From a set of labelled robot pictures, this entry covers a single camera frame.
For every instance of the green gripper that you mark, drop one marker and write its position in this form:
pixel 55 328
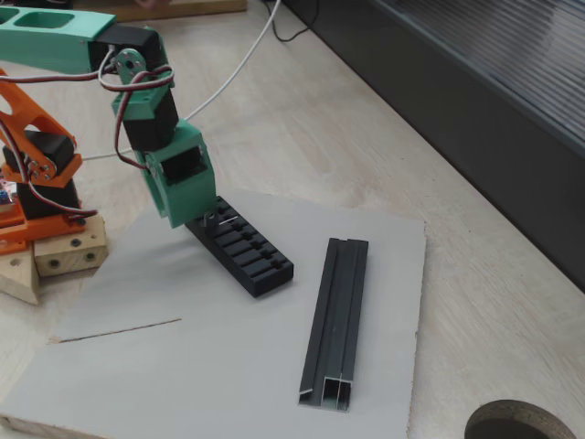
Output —
pixel 191 192

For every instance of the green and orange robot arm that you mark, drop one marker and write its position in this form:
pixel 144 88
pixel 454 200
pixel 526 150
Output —
pixel 45 46

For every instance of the black slotted rack block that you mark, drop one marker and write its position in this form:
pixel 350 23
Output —
pixel 256 270

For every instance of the wooden base block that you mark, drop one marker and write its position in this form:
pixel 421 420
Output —
pixel 68 256

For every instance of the grey chipboard panel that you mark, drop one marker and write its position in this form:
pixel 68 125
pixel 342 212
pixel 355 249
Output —
pixel 205 366

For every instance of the black aluminium profile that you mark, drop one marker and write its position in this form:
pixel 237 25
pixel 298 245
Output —
pixel 338 297

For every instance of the long wooden plank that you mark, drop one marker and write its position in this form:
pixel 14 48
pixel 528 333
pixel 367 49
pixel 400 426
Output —
pixel 201 9

